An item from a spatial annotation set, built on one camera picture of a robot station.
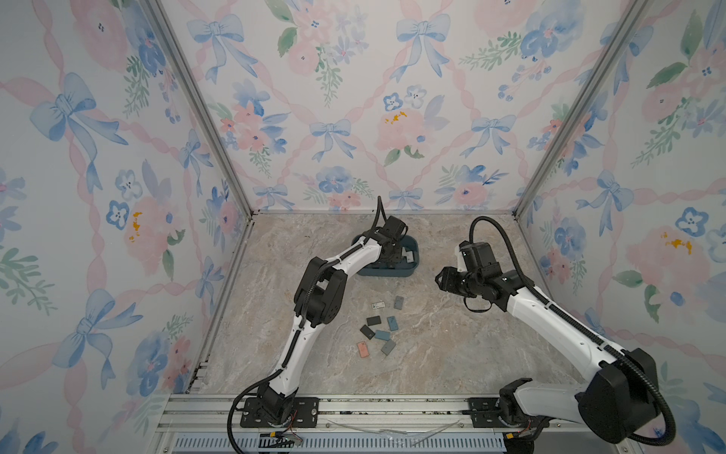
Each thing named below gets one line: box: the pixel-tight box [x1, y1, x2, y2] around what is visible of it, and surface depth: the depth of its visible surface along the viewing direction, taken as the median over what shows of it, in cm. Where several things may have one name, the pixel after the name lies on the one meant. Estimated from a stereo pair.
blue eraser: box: [386, 315, 399, 332], surface depth 92 cm
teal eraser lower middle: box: [375, 330, 391, 342], surface depth 90 cm
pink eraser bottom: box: [357, 341, 370, 359], surface depth 86 cm
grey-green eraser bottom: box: [380, 339, 397, 356], surface depth 87 cm
